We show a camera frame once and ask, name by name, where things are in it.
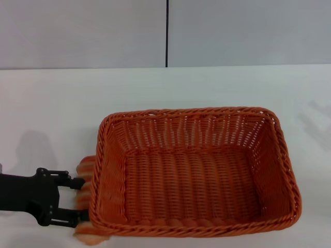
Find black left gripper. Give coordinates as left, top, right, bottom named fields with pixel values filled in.
left=0, top=167, right=91, bottom=228

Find orange white striped bread roll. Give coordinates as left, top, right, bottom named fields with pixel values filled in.
left=74, top=154, right=112, bottom=245

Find orange woven plastic basket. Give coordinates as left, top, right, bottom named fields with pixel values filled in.
left=89, top=105, right=303, bottom=240

